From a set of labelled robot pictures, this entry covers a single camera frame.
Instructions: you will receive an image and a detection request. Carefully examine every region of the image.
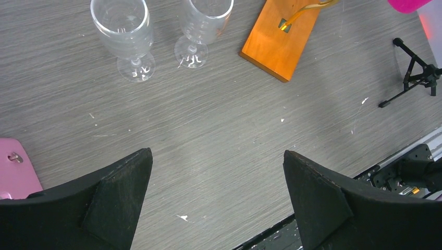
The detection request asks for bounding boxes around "small black tripod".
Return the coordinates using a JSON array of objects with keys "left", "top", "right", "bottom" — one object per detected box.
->
[{"left": 378, "top": 37, "right": 441, "bottom": 108}]

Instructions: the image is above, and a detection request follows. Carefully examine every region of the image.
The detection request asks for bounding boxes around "clear wine glass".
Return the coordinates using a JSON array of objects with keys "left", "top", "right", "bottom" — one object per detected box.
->
[
  {"left": 174, "top": 0, "right": 235, "bottom": 69},
  {"left": 90, "top": 0, "right": 156, "bottom": 83}
]

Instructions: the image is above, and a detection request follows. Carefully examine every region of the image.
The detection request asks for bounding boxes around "pink wine glass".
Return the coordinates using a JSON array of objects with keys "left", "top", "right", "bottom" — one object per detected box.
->
[{"left": 387, "top": 0, "right": 432, "bottom": 14}]

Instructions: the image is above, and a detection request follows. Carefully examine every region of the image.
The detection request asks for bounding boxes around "gold wire wine glass rack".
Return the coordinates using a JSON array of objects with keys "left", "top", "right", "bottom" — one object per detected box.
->
[{"left": 278, "top": 0, "right": 339, "bottom": 31}]

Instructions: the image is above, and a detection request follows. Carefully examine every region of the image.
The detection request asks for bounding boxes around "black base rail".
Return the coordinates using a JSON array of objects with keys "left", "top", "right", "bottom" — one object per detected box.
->
[{"left": 238, "top": 128, "right": 441, "bottom": 249}]

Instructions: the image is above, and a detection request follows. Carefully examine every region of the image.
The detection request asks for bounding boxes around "orange wooden rack base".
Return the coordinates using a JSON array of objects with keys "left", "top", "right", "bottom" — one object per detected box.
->
[{"left": 239, "top": 0, "right": 320, "bottom": 82}]

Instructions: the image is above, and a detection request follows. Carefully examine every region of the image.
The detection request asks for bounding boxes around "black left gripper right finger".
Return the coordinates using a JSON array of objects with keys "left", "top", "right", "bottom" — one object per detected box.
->
[{"left": 283, "top": 151, "right": 441, "bottom": 249}]

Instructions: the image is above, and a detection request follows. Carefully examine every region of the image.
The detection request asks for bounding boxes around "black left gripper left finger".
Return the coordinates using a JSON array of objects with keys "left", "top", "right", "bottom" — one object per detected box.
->
[{"left": 1, "top": 148, "right": 153, "bottom": 249}]

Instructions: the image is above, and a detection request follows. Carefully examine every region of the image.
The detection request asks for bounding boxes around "pink wedge stand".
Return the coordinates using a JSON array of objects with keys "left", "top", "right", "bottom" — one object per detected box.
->
[{"left": 1, "top": 138, "right": 43, "bottom": 199}]

